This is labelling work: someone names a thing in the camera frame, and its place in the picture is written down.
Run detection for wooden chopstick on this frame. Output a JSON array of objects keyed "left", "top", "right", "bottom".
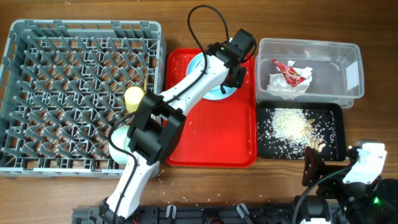
[{"left": 143, "top": 76, "right": 149, "bottom": 93}]

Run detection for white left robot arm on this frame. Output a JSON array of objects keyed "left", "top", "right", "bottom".
[{"left": 99, "top": 29, "right": 256, "bottom": 223}]

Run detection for yellow plastic cup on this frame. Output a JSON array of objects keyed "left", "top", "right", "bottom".
[{"left": 124, "top": 86, "right": 145, "bottom": 113}]

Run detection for white paper napkin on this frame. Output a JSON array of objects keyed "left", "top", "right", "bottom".
[{"left": 267, "top": 60, "right": 313, "bottom": 93}]

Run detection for green bowl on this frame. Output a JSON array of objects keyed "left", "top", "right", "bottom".
[{"left": 109, "top": 125, "right": 129, "bottom": 165}]

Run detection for rice and food scraps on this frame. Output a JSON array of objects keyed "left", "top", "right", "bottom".
[{"left": 257, "top": 108, "right": 337, "bottom": 160}]

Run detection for light blue plate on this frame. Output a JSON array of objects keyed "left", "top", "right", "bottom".
[{"left": 186, "top": 54, "right": 237, "bottom": 101}]

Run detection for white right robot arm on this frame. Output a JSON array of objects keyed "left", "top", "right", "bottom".
[{"left": 292, "top": 140, "right": 397, "bottom": 223}]

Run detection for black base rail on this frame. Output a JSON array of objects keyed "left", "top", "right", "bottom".
[{"left": 71, "top": 202, "right": 299, "bottom": 224}]

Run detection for black waste tray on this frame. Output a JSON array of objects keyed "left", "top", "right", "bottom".
[{"left": 257, "top": 101, "right": 347, "bottom": 161}]

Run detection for red snack wrapper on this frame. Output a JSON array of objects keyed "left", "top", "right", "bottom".
[{"left": 272, "top": 59, "right": 305, "bottom": 87}]

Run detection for grey dishwasher rack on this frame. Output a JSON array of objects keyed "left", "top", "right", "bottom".
[{"left": 1, "top": 20, "right": 166, "bottom": 179}]

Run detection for clear plastic bin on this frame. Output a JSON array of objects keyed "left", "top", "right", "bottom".
[{"left": 255, "top": 38, "right": 364, "bottom": 108}]

